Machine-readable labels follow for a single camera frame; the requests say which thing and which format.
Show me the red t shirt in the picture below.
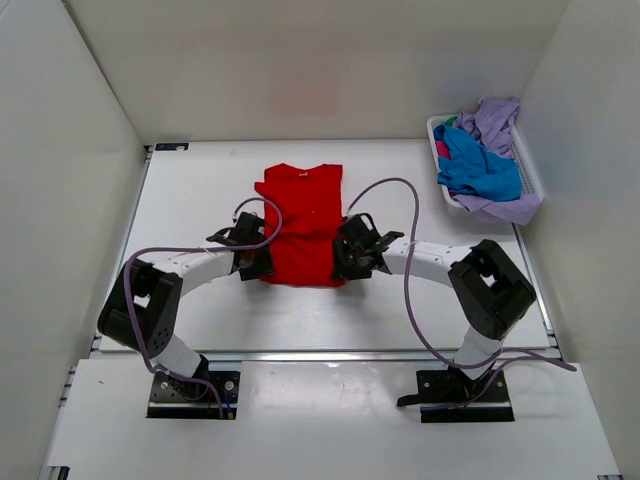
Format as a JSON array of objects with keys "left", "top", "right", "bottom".
[{"left": 254, "top": 163, "right": 344, "bottom": 288}]

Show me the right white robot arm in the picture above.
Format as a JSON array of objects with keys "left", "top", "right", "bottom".
[{"left": 332, "top": 213, "right": 537, "bottom": 401}]

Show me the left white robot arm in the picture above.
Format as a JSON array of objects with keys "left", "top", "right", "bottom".
[{"left": 97, "top": 212, "right": 274, "bottom": 398}]

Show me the pink garment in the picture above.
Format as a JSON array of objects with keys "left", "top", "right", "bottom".
[{"left": 435, "top": 140, "right": 451, "bottom": 160}]

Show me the blue t shirt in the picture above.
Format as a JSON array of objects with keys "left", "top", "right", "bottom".
[{"left": 434, "top": 124, "right": 522, "bottom": 202}]

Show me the lavender t shirt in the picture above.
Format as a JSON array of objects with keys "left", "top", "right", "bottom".
[{"left": 452, "top": 98, "right": 541, "bottom": 226}]

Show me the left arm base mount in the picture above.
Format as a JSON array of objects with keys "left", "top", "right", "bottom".
[{"left": 146, "top": 364, "right": 241, "bottom": 421}]

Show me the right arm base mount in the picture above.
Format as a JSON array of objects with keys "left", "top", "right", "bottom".
[{"left": 396, "top": 367, "right": 515, "bottom": 424}]

